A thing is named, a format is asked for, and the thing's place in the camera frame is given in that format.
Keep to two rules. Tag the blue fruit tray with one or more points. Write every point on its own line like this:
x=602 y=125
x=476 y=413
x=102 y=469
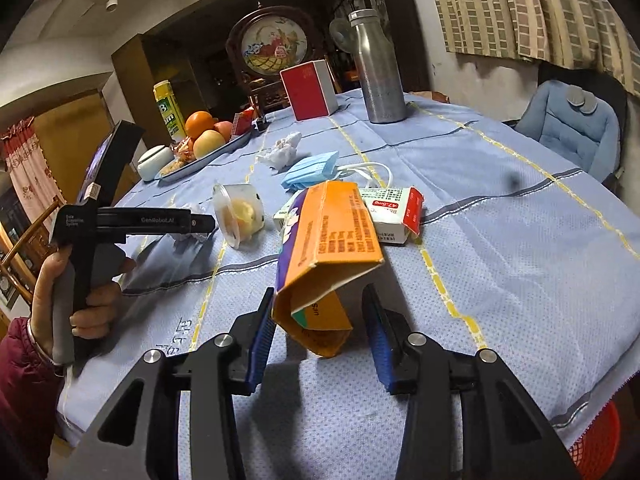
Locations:
x=235 y=143

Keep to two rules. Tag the wrapped candy bag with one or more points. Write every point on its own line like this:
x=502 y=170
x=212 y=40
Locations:
x=183 y=151

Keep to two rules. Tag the red card box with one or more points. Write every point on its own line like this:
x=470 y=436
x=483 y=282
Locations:
x=310 y=90

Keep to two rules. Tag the white paper ball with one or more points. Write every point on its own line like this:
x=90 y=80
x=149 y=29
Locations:
x=283 y=153

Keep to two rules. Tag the colourful tissue box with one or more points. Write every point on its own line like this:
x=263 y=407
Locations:
x=306 y=304

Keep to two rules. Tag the blue face mask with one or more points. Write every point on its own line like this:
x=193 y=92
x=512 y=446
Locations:
x=313 y=170

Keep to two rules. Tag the red plastic trash basket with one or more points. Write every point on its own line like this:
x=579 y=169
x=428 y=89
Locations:
x=595 y=451

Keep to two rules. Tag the red apple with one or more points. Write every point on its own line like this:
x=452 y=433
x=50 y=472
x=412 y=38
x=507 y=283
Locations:
x=225 y=129

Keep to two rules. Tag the clear cup with orange peel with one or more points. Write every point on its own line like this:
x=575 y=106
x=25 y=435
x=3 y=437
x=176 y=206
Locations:
x=239 y=212

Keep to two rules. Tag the yellow green snack box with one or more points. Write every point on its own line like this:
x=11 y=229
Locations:
x=169 y=110

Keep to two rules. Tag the white ceramic jar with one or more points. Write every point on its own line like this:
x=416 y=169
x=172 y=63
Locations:
x=152 y=161

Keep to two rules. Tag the orange fruit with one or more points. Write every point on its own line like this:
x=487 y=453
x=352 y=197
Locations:
x=198 y=122

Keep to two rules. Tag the person left hand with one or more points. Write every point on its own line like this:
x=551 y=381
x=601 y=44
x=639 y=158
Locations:
x=91 y=323

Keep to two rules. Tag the red snack packet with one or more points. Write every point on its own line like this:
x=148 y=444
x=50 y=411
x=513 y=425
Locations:
x=243 y=121

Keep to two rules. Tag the white red medicine box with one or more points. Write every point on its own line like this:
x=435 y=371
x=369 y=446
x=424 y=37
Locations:
x=395 y=212

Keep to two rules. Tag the round framed fruit picture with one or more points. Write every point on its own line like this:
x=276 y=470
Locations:
x=271 y=39

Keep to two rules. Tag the dark red sleeve forearm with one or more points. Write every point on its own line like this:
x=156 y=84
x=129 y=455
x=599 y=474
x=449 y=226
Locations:
x=30 y=385

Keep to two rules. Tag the blue cushioned chair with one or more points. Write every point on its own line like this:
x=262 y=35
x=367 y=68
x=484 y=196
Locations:
x=575 y=124

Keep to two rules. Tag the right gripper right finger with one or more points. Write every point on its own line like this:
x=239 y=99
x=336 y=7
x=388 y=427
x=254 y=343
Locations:
x=468 y=417

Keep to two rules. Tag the steel water bottle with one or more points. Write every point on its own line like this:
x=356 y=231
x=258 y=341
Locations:
x=377 y=69

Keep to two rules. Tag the striped curtain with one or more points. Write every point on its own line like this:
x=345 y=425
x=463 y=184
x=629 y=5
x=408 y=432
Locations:
x=572 y=34

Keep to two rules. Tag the yellow apple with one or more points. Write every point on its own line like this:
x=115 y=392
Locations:
x=209 y=141

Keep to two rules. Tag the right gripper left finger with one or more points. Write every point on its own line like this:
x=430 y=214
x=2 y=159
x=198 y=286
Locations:
x=135 y=435

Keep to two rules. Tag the blue striped tablecloth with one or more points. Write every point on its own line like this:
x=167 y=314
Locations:
x=521 y=252

